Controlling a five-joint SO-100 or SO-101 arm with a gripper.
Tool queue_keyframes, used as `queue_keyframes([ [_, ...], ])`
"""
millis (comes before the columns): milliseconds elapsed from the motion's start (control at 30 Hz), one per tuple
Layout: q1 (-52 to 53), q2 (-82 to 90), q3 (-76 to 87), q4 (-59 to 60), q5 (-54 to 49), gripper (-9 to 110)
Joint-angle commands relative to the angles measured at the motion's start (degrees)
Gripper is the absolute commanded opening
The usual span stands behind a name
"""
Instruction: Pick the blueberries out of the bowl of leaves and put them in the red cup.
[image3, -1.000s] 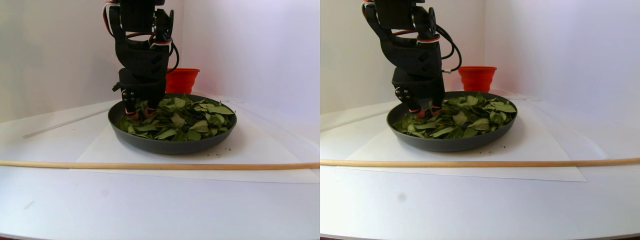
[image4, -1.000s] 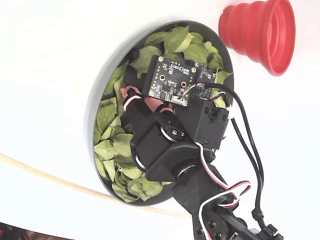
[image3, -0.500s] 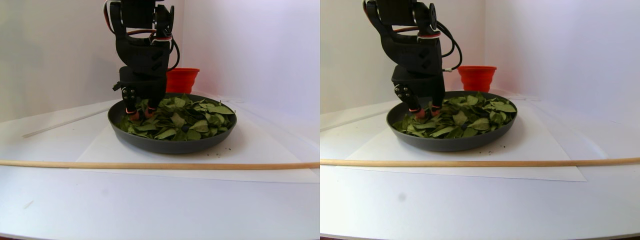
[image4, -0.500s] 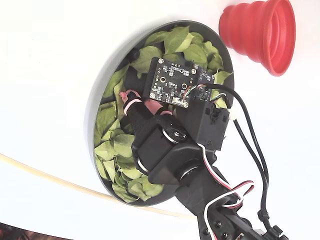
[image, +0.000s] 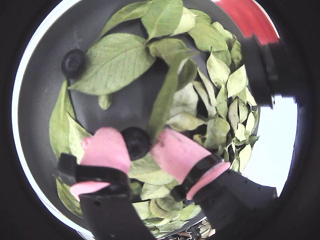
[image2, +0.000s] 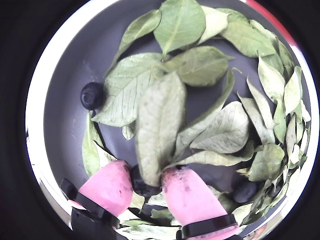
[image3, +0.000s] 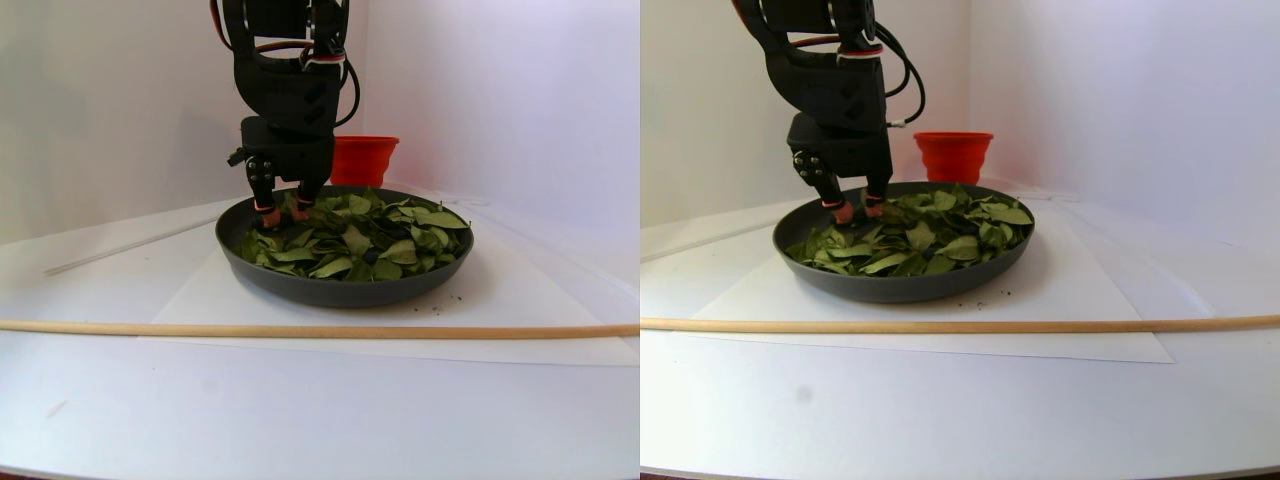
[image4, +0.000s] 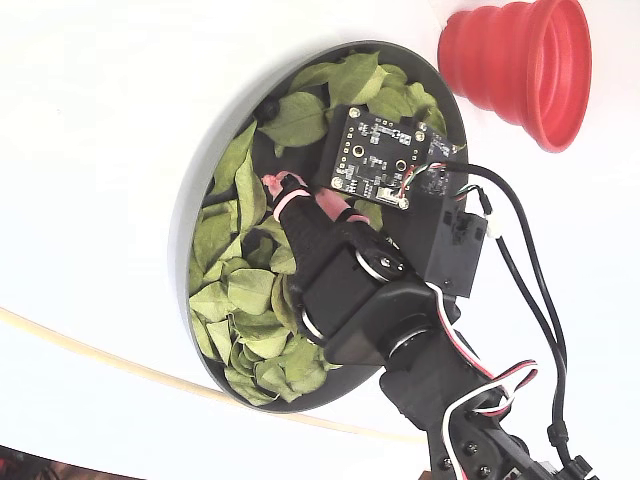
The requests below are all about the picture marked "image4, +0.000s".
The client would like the black camera circuit board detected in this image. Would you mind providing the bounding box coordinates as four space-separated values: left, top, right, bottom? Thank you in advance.
313 104 429 211
417 130 460 199

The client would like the long thin wooden stick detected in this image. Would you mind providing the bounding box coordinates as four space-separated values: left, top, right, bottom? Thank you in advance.
0 305 427 445

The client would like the black cable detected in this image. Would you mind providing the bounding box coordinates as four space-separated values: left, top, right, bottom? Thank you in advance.
462 184 566 361
447 163 596 480

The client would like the red white black servo wire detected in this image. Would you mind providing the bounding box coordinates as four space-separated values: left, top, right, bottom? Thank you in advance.
434 287 540 480

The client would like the red collapsible silicone cup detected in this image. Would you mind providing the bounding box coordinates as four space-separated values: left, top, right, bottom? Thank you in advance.
437 0 593 154

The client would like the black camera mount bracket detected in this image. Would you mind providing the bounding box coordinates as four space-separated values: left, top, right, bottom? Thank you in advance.
422 197 489 300

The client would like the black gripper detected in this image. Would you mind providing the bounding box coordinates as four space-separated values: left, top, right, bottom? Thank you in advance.
262 170 426 347

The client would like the dark grey round bowl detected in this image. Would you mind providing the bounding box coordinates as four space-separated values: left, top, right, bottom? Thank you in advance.
168 40 469 414

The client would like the pile of green leaves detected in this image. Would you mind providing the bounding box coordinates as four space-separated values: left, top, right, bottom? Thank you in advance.
188 49 469 407

